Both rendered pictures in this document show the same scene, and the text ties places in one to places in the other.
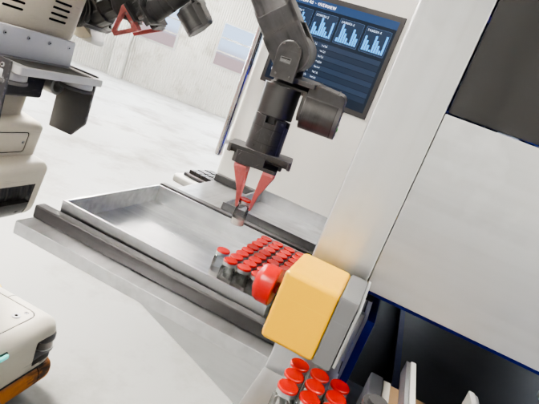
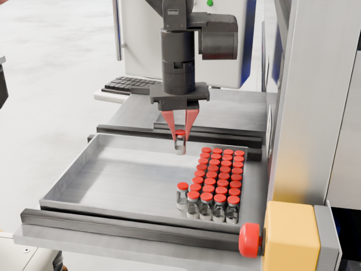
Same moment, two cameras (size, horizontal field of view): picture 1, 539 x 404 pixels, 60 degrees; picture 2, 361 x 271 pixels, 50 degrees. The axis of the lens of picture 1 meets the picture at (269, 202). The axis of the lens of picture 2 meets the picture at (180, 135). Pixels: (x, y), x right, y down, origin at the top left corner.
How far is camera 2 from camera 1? 17 cm
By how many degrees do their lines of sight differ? 14
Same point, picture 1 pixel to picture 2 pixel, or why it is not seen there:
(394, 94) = (304, 48)
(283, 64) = (172, 16)
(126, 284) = (124, 252)
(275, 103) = (177, 49)
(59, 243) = (56, 240)
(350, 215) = (294, 156)
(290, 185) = not seen: hidden behind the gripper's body
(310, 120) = (213, 52)
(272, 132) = (183, 75)
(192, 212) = (135, 145)
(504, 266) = not seen: outside the picture
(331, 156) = not seen: hidden behind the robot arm
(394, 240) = (339, 164)
